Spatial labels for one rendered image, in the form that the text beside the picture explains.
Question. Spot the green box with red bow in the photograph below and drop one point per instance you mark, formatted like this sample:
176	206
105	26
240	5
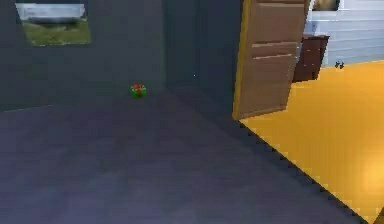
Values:
138	91

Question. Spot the brown panelled room door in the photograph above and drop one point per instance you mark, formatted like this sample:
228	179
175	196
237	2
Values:
270	56

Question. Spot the dark brown wooden cabinet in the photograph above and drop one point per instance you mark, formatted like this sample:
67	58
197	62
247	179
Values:
310	58

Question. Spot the small dark floor object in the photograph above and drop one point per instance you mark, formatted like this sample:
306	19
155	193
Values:
339	64

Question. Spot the window with green view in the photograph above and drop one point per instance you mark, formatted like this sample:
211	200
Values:
55	28

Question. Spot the framed wall picture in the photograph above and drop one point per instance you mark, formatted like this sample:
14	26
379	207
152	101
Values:
326	4

